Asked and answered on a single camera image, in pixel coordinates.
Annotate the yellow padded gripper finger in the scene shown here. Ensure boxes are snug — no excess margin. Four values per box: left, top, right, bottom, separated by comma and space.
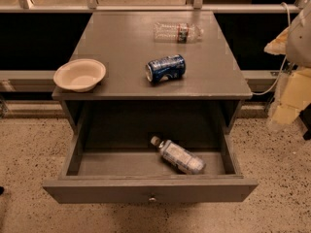
267, 67, 311, 130
263, 28, 289, 55

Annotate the blue plastic bottle white cap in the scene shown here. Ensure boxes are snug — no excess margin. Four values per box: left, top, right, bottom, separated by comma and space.
151, 136, 206, 175

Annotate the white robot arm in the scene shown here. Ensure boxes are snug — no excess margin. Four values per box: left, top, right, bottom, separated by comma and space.
264, 3, 311, 131

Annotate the clear plastic water bottle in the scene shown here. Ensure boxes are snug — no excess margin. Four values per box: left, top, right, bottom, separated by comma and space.
154, 22, 204, 44

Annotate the grey open top drawer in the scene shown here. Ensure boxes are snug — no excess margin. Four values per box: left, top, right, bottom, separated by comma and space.
42, 101, 259, 205

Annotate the crushed blue soda can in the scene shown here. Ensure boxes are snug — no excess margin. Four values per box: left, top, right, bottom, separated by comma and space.
146, 54, 186, 83

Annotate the grey wooden nightstand cabinet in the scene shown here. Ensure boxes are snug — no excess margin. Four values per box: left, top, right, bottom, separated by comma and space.
52, 10, 254, 138

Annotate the white paper bowl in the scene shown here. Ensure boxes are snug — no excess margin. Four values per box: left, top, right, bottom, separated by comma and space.
53, 59, 106, 92

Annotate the white cable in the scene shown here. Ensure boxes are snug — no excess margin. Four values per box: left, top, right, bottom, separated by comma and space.
252, 1, 292, 97

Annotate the metal railing frame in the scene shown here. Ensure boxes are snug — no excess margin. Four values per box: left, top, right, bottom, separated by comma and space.
0, 0, 311, 93

